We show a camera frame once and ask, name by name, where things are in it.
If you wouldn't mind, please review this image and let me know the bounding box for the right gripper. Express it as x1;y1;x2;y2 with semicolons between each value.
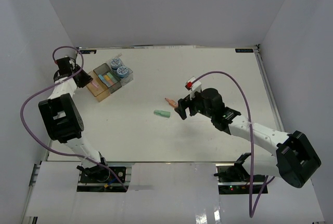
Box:
175;90;214;120

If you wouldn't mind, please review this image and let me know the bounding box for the orange transparent highlighter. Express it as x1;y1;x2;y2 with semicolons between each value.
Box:
165;98;178;108

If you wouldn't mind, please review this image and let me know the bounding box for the pink transparent highlighter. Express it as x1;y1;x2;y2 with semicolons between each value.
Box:
91;81;99;89

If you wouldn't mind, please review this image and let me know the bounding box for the green transparent highlighter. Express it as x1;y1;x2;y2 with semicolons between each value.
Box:
153;110;171;118

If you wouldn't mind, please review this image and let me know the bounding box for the yellow orange highlighter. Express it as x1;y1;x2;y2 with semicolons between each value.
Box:
104;74;112;85

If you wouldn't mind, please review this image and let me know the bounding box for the green capped highlighter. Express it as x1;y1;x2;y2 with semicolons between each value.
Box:
107;72;118;83

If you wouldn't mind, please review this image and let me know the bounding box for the blue lidded jar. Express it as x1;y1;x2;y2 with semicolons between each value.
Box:
116;66;130;79
109;57;123;70

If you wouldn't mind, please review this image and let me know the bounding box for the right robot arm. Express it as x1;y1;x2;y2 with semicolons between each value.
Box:
175;88;322;188

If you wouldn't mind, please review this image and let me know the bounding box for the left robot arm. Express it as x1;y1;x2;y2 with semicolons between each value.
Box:
38;56;110;182

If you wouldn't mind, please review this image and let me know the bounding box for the orange transparent tray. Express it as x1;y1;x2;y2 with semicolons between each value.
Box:
86;71;111;102

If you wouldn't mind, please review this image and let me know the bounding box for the grey transparent tray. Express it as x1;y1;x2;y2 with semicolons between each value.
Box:
93;63;122;94

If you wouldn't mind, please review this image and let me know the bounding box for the clear transparent tray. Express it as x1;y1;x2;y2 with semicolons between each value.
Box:
107;53;134;86

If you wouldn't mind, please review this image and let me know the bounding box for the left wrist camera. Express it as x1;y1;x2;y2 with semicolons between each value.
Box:
55;56;75;70

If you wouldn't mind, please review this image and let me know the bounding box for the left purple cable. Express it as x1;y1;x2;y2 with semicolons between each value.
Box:
20;46;129;192

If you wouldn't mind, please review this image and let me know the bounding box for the purple cable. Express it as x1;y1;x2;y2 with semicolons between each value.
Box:
192;71;276;218
20;46;129;192

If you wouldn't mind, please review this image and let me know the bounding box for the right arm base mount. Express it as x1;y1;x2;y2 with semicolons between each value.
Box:
213;153;251;185

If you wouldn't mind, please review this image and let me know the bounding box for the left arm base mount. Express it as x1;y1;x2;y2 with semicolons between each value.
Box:
76;166;126;184

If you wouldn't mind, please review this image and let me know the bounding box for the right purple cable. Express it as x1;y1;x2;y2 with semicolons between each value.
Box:
192;71;276;218

